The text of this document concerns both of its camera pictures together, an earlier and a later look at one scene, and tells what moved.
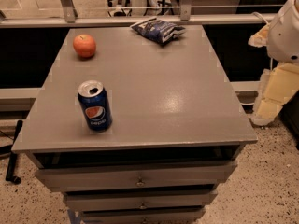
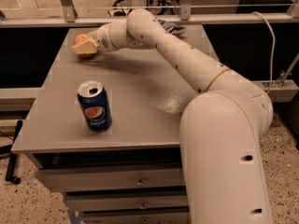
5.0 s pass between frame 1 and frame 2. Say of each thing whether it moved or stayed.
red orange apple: stayed
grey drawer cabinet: stayed
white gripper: moved
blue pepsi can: stayed
